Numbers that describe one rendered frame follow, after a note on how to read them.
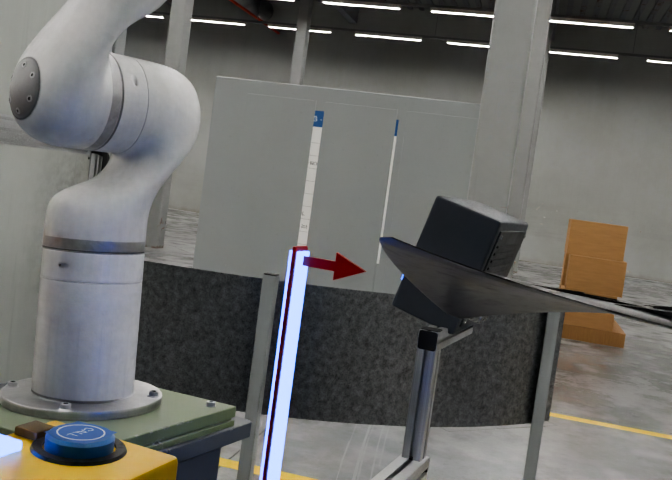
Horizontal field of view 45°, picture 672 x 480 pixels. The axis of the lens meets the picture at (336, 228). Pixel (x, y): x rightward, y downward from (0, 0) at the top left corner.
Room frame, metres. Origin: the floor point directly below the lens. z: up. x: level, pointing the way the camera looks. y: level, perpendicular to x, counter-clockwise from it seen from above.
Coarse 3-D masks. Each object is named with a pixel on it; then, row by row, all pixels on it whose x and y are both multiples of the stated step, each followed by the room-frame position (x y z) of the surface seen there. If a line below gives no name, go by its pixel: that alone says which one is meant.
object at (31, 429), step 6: (18, 426) 0.48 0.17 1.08; (24, 426) 0.48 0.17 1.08; (30, 426) 0.48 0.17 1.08; (36, 426) 0.49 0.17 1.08; (42, 426) 0.49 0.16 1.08; (48, 426) 0.49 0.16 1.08; (54, 426) 0.49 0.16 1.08; (18, 432) 0.48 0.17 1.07; (24, 432) 0.48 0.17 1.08; (30, 432) 0.48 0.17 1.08; (36, 432) 0.48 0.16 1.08; (42, 432) 0.48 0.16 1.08; (30, 438) 0.48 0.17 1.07; (36, 438) 0.48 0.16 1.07
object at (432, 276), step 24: (384, 240) 0.58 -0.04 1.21; (408, 264) 0.64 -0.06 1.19; (432, 264) 0.60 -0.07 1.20; (456, 264) 0.56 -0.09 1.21; (432, 288) 0.70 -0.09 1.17; (456, 288) 0.68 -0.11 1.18; (480, 288) 0.66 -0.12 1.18; (504, 288) 0.63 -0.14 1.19; (528, 288) 0.55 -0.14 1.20; (552, 288) 0.61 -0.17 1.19; (456, 312) 0.75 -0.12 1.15; (480, 312) 0.74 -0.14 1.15; (504, 312) 0.73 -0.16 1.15; (528, 312) 0.72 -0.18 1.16; (600, 312) 0.67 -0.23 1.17; (624, 312) 0.54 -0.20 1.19; (648, 312) 0.56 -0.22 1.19
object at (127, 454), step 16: (32, 448) 0.46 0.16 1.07; (128, 448) 0.49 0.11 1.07; (144, 448) 0.49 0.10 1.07; (0, 464) 0.44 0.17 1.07; (16, 464) 0.44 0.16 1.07; (32, 464) 0.44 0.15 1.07; (48, 464) 0.44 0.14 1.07; (64, 464) 0.45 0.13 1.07; (80, 464) 0.45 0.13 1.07; (96, 464) 0.45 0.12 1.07; (112, 464) 0.46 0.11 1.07; (128, 464) 0.46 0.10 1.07; (144, 464) 0.46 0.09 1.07; (160, 464) 0.47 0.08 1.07; (176, 464) 0.48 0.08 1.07
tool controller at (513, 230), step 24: (432, 216) 1.25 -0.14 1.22; (456, 216) 1.23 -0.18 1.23; (480, 216) 1.22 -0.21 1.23; (504, 216) 1.35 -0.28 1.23; (432, 240) 1.24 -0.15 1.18; (456, 240) 1.23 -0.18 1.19; (480, 240) 1.22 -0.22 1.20; (504, 240) 1.27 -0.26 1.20; (480, 264) 1.22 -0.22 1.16; (504, 264) 1.35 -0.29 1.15; (408, 288) 1.25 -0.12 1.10; (408, 312) 1.25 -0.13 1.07; (432, 312) 1.24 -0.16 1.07
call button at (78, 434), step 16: (48, 432) 0.47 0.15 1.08; (64, 432) 0.47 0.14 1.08; (80, 432) 0.47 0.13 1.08; (96, 432) 0.48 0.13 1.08; (112, 432) 0.48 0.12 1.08; (48, 448) 0.46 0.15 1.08; (64, 448) 0.45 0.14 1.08; (80, 448) 0.46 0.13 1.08; (96, 448) 0.46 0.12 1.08; (112, 448) 0.47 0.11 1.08
